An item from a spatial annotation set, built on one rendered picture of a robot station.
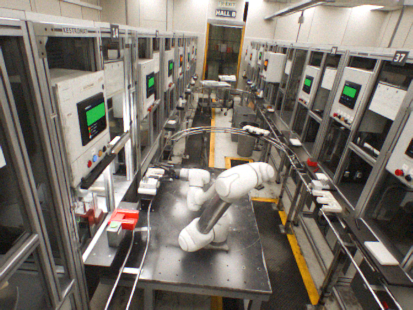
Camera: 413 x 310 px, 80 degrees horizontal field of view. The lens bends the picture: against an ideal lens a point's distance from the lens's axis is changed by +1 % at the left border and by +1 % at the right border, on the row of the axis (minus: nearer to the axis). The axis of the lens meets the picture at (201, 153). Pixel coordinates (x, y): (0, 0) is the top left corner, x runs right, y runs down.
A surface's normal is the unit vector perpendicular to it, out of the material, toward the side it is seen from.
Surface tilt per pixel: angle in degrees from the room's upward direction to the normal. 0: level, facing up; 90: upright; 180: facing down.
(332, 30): 90
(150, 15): 90
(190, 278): 0
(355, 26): 90
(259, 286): 0
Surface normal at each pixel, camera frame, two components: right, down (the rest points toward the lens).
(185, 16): -0.05, 0.43
